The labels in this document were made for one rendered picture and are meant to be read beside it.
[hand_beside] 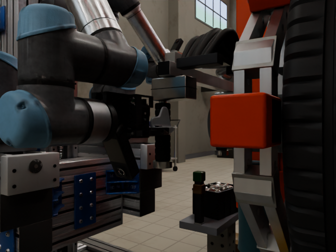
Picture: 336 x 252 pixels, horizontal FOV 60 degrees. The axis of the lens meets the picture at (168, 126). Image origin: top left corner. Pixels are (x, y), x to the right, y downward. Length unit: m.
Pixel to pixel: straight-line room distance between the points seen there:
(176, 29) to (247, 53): 6.47
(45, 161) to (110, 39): 0.40
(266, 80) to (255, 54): 0.04
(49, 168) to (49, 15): 0.47
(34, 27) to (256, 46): 0.32
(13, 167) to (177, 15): 6.48
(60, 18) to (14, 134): 0.16
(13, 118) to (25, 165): 0.38
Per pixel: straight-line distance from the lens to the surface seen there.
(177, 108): 6.59
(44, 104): 0.41
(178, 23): 6.96
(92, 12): 0.56
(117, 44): 0.51
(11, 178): 0.77
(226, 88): 0.89
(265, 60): 0.47
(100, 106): 0.47
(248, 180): 0.48
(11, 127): 0.41
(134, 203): 1.14
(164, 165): 0.65
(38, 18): 0.44
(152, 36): 1.36
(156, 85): 0.65
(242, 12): 1.24
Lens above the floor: 0.84
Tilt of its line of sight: level
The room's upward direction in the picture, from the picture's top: straight up
